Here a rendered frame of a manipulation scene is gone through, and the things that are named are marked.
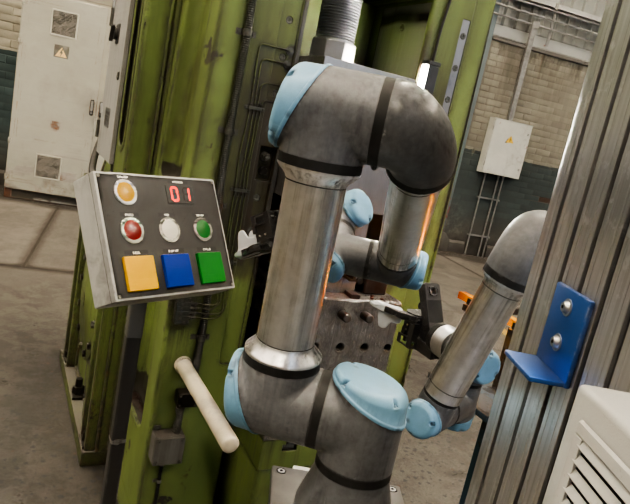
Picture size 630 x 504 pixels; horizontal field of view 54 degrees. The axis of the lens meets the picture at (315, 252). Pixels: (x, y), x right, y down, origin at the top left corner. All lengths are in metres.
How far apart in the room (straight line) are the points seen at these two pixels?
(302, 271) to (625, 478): 0.49
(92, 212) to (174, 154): 0.78
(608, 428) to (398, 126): 0.43
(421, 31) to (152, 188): 1.04
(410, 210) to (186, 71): 1.31
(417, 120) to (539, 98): 8.65
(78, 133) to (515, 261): 6.21
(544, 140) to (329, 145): 8.79
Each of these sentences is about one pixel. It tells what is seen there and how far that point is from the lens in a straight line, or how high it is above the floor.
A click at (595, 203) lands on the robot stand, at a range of 0.67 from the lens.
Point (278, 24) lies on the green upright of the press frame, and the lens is 1.79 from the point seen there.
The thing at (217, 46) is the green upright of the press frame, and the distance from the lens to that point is 1.73.
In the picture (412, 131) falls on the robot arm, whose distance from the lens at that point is 0.77.
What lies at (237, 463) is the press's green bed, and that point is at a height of 0.29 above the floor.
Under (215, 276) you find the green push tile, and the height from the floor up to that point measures 0.99.
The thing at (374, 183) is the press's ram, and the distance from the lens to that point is 1.80.
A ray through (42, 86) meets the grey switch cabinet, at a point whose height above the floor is 1.19.
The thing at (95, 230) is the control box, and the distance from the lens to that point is 1.35.
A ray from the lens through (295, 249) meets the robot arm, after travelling 0.82.
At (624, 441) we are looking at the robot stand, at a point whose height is 1.22.
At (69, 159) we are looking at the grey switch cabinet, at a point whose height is 0.50.
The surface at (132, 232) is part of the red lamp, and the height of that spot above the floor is 1.09.
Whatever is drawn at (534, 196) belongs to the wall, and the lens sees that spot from 9.57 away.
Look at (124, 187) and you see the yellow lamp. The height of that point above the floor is 1.17.
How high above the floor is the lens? 1.39
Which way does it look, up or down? 12 degrees down
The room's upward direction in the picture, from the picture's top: 12 degrees clockwise
